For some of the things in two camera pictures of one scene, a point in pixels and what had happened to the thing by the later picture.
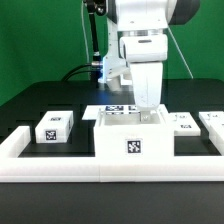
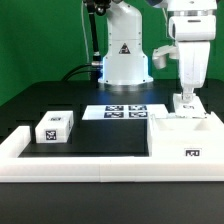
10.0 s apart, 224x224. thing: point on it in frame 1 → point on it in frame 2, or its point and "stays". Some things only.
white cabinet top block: [55, 126] stays
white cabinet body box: [119, 132] → [185, 138]
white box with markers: [184, 124] → [188, 109]
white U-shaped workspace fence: [89, 169] stays
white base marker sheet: [93, 111] stays
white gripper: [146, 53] → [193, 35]
